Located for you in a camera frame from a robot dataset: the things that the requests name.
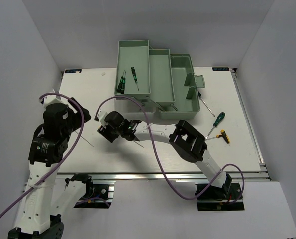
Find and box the small green black precision screwdriver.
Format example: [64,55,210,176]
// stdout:
[116,71,124,93]

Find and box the green plastic toolbox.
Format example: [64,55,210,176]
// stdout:
[114,40,205,120]

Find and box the yellow black T-handle hex key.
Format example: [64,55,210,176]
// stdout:
[206,130,230,144]

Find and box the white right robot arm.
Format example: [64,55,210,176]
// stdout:
[95,110,232,199]

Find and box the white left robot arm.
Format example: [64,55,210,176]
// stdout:
[8,93,94,239]

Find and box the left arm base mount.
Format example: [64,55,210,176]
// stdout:
[65,173,111,209]

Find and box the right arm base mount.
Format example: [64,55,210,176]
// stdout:
[197,183,245,212]

